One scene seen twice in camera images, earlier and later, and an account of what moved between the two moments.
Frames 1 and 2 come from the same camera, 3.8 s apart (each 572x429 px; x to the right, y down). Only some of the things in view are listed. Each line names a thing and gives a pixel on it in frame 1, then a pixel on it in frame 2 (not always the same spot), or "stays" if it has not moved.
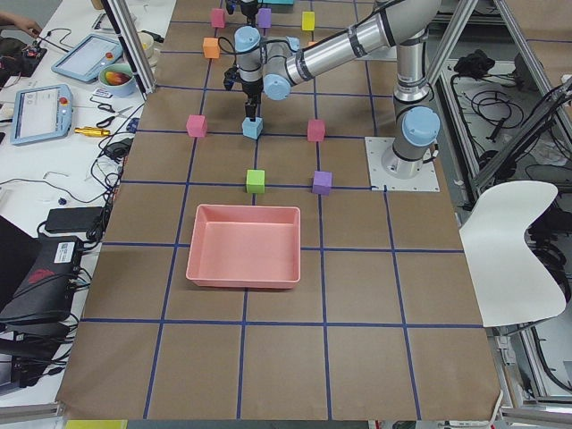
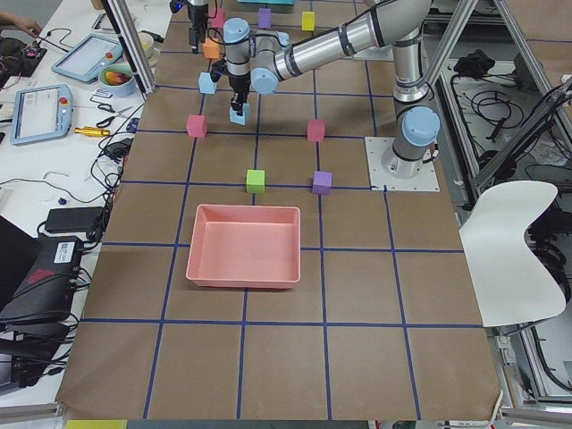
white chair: x=510 y=283 stays
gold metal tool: x=92 y=131 stays
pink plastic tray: x=245 y=246 stays
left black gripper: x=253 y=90 -> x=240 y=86
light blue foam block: x=253 y=129 -> x=244 y=118
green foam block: x=256 y=181 stays
